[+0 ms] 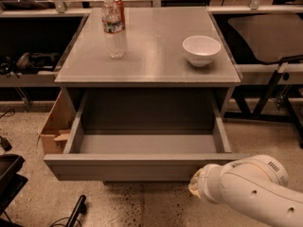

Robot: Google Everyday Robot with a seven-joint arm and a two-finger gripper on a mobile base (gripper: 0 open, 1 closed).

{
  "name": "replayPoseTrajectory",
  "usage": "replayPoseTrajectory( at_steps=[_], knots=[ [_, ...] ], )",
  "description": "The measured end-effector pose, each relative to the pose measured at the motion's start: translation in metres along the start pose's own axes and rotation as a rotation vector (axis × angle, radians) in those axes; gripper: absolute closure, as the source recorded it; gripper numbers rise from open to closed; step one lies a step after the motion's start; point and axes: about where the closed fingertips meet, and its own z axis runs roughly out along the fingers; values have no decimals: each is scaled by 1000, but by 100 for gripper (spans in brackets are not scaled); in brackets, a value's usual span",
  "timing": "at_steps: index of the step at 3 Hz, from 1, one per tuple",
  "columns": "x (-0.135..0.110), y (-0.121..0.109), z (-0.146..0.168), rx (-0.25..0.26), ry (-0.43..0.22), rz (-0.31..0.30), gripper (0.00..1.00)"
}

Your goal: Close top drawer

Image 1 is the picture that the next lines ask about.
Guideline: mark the red soda can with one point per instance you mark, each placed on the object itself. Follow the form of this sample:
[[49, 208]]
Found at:
[[120, 5]]

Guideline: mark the foam-padded gripper body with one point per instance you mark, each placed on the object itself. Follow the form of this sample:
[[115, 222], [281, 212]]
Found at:
[[205, 183]]

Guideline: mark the black folding table frame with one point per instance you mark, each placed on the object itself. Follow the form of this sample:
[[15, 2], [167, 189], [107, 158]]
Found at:
[[256, 114]]

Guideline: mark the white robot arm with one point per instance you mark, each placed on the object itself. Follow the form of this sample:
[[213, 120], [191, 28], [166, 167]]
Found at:
[[256, 187]]

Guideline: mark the grey drawer cabinet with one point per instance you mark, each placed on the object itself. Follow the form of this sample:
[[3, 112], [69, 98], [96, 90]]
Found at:
[[152, 88]]

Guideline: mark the brown cardboard box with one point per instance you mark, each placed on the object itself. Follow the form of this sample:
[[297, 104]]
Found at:
[[56, 129]]

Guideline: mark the clear plastic water bottle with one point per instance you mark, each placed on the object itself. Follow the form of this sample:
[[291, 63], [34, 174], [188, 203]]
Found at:
[[113, 29]]

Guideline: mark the grey top drawer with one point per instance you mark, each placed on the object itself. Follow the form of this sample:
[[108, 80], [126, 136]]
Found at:
[[123, 135]]

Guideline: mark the black chair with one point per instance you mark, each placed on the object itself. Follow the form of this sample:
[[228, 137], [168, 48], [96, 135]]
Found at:
[[10, 181]]

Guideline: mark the black gear on shelf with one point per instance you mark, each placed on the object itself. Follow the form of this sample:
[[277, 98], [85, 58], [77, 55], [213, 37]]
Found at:
[[29, 63]]

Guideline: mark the black floor stand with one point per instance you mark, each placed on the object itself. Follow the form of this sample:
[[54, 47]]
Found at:
[[73, 220]]

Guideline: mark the white ceramic bowl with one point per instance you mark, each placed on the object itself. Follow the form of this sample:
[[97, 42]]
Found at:
[[201, 50]]

